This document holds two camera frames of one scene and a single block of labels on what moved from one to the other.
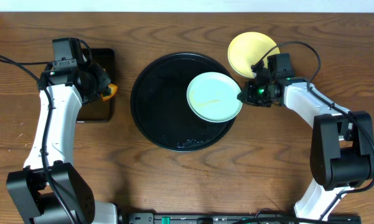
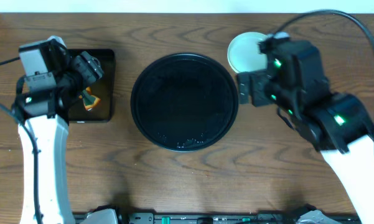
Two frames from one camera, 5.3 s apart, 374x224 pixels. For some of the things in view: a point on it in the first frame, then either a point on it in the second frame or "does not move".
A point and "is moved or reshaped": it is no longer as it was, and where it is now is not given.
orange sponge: (109, 92) is moved or reshaped
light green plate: (213, 96) -> (243, 53)
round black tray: (160, 111) does not move
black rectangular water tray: (101, 111) does not move
